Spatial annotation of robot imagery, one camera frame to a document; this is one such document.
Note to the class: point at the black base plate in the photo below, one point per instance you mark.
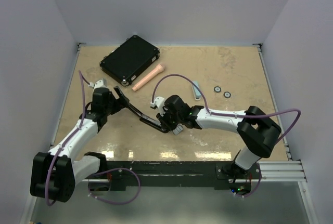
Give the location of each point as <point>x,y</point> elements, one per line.
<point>219,175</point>

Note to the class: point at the black stapler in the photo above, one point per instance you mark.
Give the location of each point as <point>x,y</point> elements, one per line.
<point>147,119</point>

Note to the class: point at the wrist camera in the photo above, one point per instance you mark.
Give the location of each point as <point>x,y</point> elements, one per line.
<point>102,83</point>
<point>158,103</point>

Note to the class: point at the pink cylindrical tube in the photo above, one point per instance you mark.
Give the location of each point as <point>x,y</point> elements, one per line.
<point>157,70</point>

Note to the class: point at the staple tray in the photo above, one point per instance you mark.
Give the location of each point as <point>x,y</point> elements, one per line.
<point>178,129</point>

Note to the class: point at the black hard case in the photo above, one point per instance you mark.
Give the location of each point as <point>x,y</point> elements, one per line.
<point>129,60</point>

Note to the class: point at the aluminium rail frame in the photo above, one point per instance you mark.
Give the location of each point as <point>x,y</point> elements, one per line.
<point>279,196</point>

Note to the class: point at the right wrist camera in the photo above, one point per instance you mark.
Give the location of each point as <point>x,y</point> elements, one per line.
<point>158,103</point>

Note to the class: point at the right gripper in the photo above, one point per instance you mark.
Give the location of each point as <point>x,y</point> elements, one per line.
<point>164,120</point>

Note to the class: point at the silver round disc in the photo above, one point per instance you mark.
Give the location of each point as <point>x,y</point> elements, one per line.
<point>217,89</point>
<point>227,94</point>

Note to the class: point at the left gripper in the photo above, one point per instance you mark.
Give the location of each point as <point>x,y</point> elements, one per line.
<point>120,103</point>

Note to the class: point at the blue white stapler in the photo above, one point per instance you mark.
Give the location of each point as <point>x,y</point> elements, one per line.
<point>197,94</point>

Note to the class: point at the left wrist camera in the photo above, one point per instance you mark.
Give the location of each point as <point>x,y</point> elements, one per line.
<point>102,83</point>

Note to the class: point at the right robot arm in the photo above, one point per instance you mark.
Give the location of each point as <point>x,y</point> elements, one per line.
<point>259,132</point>

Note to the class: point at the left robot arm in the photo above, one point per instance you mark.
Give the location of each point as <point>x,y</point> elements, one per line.
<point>55,173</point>

